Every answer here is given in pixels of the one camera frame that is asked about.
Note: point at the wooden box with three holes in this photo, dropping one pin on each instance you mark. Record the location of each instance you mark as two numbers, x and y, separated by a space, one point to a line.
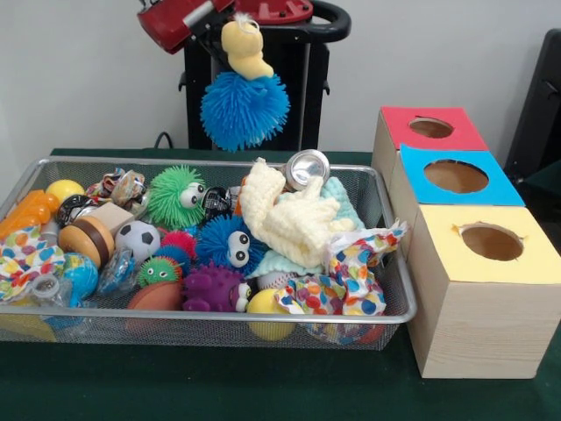
477 333

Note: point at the crushed silver can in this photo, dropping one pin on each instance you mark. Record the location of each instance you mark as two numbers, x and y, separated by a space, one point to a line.
307 169

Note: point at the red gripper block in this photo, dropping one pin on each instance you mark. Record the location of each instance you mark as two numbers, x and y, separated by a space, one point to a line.
175 22

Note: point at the small soccer ball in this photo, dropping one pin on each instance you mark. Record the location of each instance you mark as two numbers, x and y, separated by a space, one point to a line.
138 239

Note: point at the green spiky ball with eyes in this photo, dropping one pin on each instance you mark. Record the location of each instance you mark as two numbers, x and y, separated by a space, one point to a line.
168 197

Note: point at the cream waffle cloth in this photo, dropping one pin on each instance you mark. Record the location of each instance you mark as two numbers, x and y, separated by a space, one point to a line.
285 219

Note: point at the dark green table cloth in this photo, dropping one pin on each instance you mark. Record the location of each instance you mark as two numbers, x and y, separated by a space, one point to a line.
219 386
548 175

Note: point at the blue spiky ball with eyes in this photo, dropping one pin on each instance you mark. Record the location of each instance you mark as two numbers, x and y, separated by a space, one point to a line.
215 241

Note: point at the yellow plush toy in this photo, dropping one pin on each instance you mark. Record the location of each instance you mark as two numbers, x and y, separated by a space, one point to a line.
245 48

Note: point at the purple spiky toy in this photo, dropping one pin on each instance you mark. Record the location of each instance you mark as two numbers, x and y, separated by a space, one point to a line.
210 287

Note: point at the mint waffle cloth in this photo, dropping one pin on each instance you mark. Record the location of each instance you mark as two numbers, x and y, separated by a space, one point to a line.
335 188

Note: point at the black stand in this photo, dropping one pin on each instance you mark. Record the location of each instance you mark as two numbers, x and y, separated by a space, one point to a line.
539 109

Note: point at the toy burger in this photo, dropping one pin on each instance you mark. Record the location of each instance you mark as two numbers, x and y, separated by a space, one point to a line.
83 239

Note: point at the shallow silver mesh bin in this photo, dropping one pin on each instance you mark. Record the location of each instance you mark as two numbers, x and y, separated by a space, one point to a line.
175 334

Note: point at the polka dot paper napkin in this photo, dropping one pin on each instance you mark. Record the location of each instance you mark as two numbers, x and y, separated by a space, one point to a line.
22 259
350 289

